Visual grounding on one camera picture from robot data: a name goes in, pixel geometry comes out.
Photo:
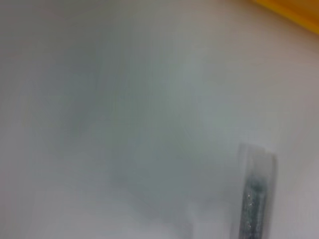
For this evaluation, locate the silver pen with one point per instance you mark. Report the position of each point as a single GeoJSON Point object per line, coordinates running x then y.
{"type": "Point", "coordinates": [254, 199]}

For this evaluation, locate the yellow plastic bin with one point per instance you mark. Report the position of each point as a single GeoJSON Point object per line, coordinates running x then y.
{"type": "Point", "coordinates": [294, 10]}

